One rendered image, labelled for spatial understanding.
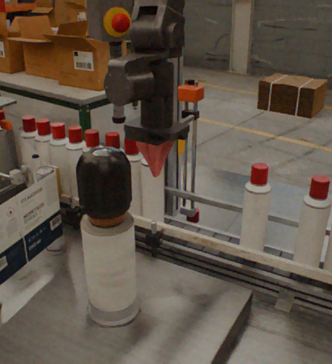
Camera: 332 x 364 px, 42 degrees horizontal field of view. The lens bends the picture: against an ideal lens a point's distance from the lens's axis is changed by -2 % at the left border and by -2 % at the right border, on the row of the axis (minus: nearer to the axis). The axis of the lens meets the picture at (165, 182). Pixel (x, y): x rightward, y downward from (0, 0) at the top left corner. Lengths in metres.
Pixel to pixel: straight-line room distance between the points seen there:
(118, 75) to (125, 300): 0.36
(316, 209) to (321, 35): 5.64
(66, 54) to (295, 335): 2.22
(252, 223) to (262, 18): 5.95
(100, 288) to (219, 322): 0.21
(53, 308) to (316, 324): 0.48
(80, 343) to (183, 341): 0.17
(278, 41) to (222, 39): 0.92
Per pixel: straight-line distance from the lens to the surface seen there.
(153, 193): 0.96
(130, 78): 0.66
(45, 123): 1.10
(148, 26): 0.72
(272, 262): 0.88
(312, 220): 0.83
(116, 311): 0.75
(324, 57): 6.41
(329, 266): 0.88
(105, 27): 0.93
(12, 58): 3.25
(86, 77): 2.64
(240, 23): 6.83
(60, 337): 0.76
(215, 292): 0.83
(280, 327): 0.86
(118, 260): 0.68
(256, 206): 0.85
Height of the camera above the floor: 1.42
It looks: 26 degrees down
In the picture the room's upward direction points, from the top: straight up
